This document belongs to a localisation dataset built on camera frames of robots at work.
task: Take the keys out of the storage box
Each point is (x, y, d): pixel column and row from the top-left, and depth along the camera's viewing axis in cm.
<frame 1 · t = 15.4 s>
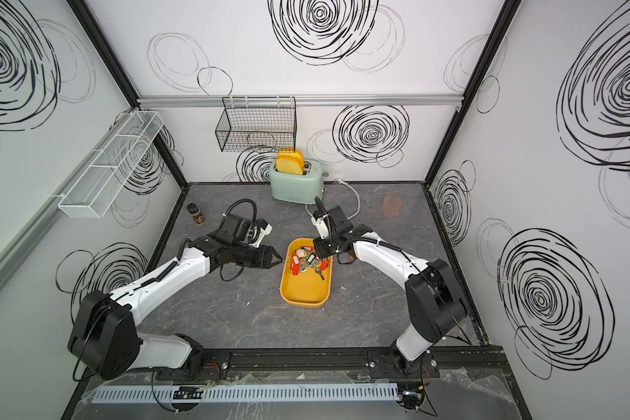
left hand: (276, 260, 82), fingers open
right hand: (317, 247, 87), fingers closed
yellow plastic storage box: (307, 289, 90), on the table
mint green toaster: (302, 188, 113), point 7 cm above the table
yellow toast slice: (291, 163, 101), point 21 cm above the table
brown spice jar: (198, 217, 104), point 5 cm above the table
pile of tagged keys: (306, 257, 96), point 2 cm above the table

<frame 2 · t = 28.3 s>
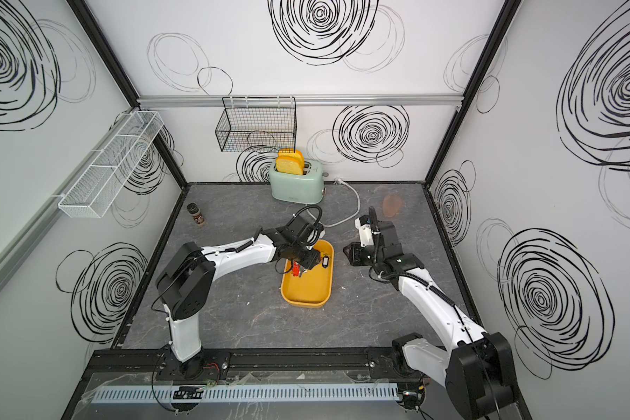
left hand: (315, 258, 90), fingers open
right hand: (346, 250, 81), fingers closed
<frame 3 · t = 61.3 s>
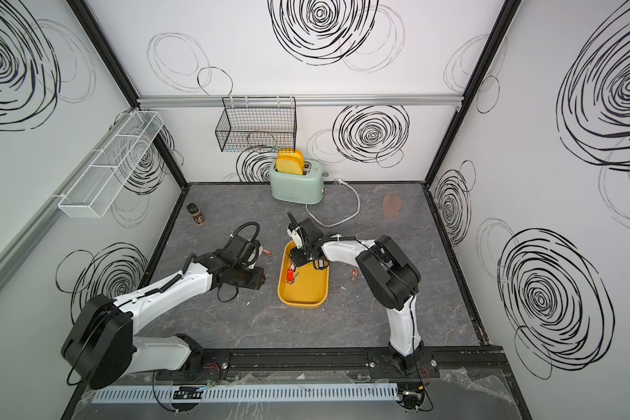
left hand: (259, 279, 85), fingers open
right hand: (295, 256, 95), fingers open
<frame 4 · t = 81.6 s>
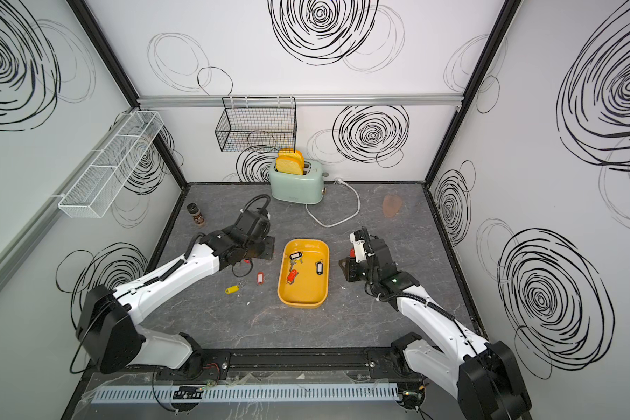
left hand: (268, 244, 83), fingers closed
right hand: (342, 263, 82), fingers open
black white key tag: (295, 255, 98), on the table
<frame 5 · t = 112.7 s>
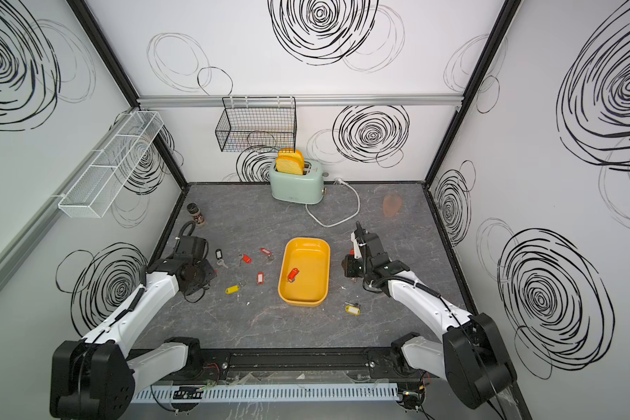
left hand: (204, 277, 85), fingers closed
right hand: (345, 263, 85), fingers open
red key tag: (265, 251, 100), on the table
low yellow key tag: (353, 310, 86), on the table
